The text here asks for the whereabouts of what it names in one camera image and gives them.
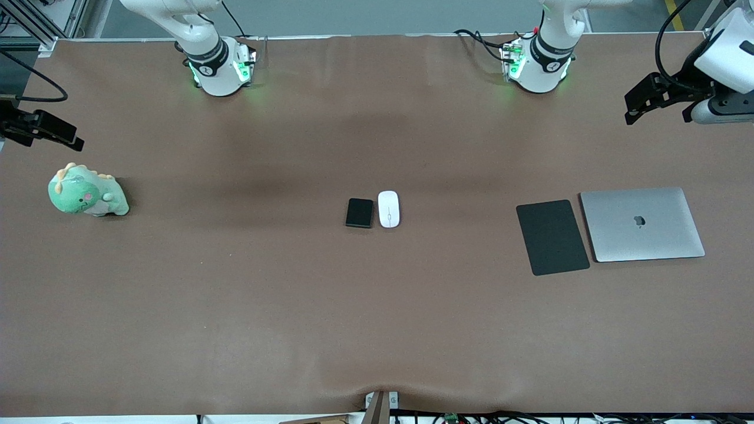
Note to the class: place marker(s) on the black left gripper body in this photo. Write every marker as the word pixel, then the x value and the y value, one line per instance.
pixel 690 83

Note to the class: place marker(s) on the white computer mouse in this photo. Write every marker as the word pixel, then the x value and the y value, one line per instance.
pixel 389 209

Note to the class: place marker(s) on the black phone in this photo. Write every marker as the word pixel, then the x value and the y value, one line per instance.
pixel 359 213

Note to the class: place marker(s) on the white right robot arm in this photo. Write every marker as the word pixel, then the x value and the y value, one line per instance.
pixel 212 70

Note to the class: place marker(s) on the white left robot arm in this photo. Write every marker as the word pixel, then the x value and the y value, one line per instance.
pixel 548 59

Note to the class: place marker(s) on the black mouse pad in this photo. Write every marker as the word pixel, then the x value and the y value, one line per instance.
pixel 551 238

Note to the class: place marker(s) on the green dinosaur plush toy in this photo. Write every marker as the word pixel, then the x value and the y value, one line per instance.
pixel 76 194

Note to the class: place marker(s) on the silver laptop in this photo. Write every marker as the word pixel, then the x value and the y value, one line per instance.
pixel 642 227

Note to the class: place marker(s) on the brown table cover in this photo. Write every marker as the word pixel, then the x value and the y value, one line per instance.
pixel 377 324

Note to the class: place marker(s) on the small green circuit board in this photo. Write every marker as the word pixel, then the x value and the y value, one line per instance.
pixel 451 418

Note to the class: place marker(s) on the camera mount post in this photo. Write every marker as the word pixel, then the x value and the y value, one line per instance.
pixel 377 412

